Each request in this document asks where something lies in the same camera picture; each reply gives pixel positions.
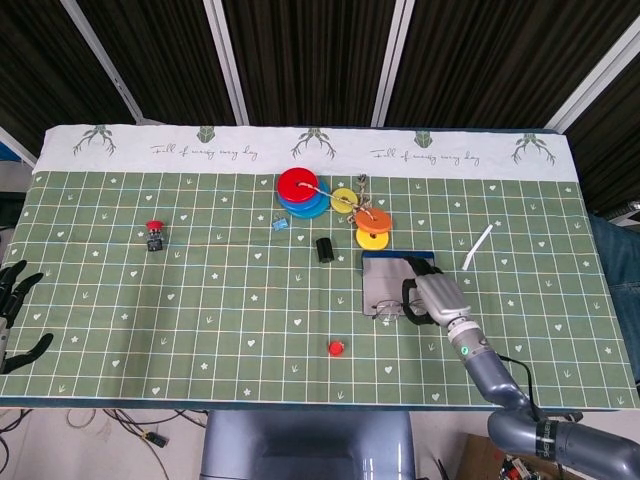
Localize red emergency stop button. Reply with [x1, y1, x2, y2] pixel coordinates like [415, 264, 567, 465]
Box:
[146, 219, 166, 253]

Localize green grid tablecloth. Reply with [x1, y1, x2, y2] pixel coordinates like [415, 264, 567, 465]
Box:
[0, 124, 640, 411]

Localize blue grey robot torso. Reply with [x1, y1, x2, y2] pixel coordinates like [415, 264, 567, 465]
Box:
[199, 410, 416, 480]

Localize thin-framed eyeglasses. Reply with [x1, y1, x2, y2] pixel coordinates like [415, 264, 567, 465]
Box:
[370, 298, 426, 322]

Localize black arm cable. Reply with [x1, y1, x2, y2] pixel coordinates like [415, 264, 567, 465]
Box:
[494, 353, 544, 421]

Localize blue wooden ring disc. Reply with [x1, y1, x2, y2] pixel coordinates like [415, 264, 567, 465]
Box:
[277, 179, 325, 211]

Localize white table leg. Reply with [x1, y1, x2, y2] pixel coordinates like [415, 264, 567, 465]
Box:
[202, 0, 250, 126]
[372, 0, 416, 127]
[546, 19, 640, 134]
[59, 0, 147, 126]
[0, 125, 37, 169]

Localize orange wooden ring disc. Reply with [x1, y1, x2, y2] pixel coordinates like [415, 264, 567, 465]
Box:
[354, 208, 393, 234]

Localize tangled black floor cable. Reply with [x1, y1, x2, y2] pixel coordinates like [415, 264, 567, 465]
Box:
[0, 408, 209, 451]

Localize olive yellow wooden ring disc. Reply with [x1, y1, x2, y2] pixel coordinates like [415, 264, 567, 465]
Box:
[331, 188, 358, 214]

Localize brown cardboard box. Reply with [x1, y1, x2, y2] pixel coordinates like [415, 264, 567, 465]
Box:
[457, 433, 576, 480]

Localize white bent plastic strip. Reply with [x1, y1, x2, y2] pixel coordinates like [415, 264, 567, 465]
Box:
[461, 224, 494, 272]

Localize teal wooden ring disc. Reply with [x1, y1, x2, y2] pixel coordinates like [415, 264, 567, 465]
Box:
[284, 182, 332, 220]

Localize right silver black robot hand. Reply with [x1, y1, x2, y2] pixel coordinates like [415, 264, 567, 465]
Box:
[401, 255, 472, 327]

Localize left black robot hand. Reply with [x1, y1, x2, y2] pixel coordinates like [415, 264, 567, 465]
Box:
[0, 259, 55, 375]

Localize striped twisted rope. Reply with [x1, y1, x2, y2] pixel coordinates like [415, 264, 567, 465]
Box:
[298, 173, 381, 226]

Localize bright yellow wooden ring disc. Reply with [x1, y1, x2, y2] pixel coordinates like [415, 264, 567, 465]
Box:
[355, 227, 391, 253]

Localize blue floral glasses case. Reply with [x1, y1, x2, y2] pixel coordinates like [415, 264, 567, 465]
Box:
[360, 249, 441, 317]

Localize blue denim fabric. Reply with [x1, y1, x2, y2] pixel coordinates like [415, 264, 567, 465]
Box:
[589, 212, 640, 386]

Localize red wooden ring disc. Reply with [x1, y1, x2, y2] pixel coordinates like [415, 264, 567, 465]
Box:
[277, 167, 318, 203]

